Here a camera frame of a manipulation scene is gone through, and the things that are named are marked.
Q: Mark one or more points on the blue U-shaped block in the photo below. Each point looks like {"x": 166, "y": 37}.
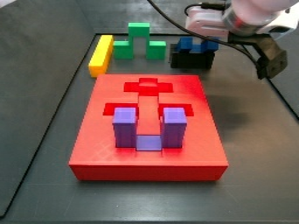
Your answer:
{"x": 186, "y": 46}

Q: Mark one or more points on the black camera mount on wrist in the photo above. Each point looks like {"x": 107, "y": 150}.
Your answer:
{"x": 272, "y": 57}

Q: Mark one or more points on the red base block with slots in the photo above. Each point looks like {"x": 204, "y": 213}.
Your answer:
{"x": 98, "y": 160}

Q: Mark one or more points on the yellow long bar block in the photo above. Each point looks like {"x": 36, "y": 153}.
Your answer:
{"x": 98, "y": 65}

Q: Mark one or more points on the black angled fixture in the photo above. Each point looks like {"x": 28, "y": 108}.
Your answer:
{"x": 191, "y": 60}

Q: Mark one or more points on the green arch-shaped block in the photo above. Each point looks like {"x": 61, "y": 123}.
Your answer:
{"x": 139, "y": 43}

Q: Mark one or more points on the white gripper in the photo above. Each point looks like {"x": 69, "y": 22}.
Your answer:
{"x": 204, "y": 22}

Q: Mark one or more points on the purple U-shaped block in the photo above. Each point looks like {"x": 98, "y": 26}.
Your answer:
{"x": 147, "y": 131}

